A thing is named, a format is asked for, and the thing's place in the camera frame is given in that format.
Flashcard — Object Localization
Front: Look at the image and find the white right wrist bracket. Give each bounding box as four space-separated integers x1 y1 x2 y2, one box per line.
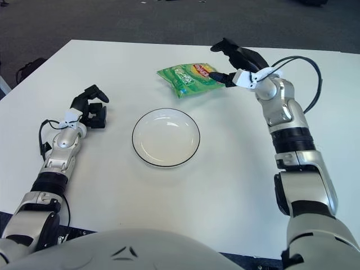
235 66 282 91

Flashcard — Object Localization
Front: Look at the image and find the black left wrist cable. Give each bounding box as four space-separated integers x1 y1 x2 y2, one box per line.
39 119 77 163

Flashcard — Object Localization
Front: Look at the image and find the white plate with black rim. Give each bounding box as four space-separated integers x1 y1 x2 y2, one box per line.
132 108 201 169

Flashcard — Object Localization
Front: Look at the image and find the black left elbow cable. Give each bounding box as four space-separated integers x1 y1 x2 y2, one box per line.
60 193 71 227

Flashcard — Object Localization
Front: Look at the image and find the white table leg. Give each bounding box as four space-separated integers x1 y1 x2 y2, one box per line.
0 75 12 98

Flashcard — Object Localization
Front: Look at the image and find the black bag on floor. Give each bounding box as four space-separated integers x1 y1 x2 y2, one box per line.
16 58 47 84

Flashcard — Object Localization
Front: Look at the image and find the green chips bag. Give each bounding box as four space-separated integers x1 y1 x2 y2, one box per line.
156 62 227 100

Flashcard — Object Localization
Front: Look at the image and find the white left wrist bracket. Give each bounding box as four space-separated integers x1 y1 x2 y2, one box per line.
62 111 82 130

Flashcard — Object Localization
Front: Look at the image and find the grey robot torso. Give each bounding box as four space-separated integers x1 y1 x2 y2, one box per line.
5 228 285 270

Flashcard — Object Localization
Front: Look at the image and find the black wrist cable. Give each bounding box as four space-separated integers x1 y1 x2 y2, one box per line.
271 56 323 113
39 119 77 163

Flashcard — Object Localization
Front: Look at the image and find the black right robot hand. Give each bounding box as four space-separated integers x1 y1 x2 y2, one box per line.
208 37 268 88

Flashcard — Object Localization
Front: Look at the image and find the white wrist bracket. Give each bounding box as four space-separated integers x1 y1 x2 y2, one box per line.
235 66 282 91
62 111 82 130

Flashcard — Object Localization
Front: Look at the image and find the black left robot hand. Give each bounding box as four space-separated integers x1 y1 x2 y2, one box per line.
70 84 110 129

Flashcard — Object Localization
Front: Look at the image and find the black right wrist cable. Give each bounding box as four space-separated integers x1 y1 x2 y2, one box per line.
271 56 323 113

